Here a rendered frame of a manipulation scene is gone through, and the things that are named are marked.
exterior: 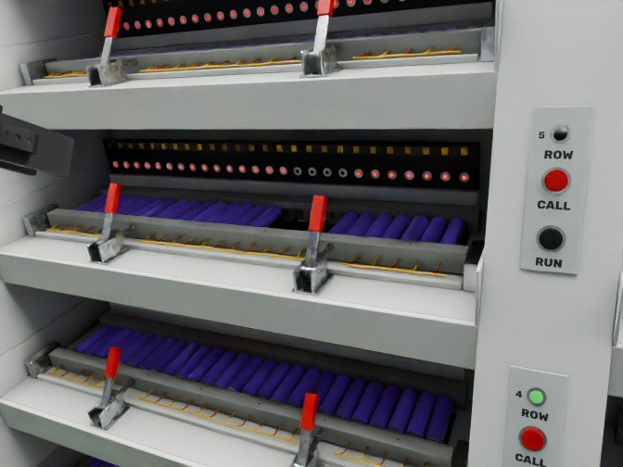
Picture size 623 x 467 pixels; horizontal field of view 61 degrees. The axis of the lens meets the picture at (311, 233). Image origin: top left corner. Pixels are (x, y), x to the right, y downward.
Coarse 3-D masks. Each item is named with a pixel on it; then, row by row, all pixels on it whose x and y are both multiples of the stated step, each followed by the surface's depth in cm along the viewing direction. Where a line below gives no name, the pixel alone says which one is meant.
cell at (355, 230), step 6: (360, 216) 61; (366, 216) 60; (372, 216) 60; (354, 222) 59; (360, 222) 58; (366, 222) 59; (372, 222) 60; (354, 228) 57; (360, 228) 58; (366, 228) 58; (348, 234) 56; (354, 234) 56; (360, 234) 57
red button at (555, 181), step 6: (552, 174) 39; (558, 174) 38; (564, 174) 38; (546, 180) 39; (552, 180) 39; (558, 180) 38; (564, 180) 38; (546, 186) 39; (552, 186) 39; (558, 186) 38; (564, 186) 38
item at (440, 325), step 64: (64, 192) 77; (256, 192) 70; (320, 192) 66; (384, 192) 62; (448, 192) 59; (0, 256) 67; (64, 256) 64; (128, 256) 62; (256, 256) 58; (256, 320) 53; (320, 320) 49; (384, 320) 46; (448, 320) 44
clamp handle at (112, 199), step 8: (112, 184) 62; (120, 184) 62; (112, 192) 62; (120, 192) 62; (112, 200) 62; (112, 208) 62; (112, 216) 62; (104, 224) 62; (104, 232) 62; (104, 240) 61
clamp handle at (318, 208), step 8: (312, 200) 51; (320, 200) 51; (312, 208) 51; (320, 208) 50; (312, 216) 51; (320, 216) 50; (312, 224) 50; (320, 224) 50; (312, 232) 51; (320, 232) 51; (312, 240) 50; (312, 248) 50; (312, 256) 50; (312, 264) 50
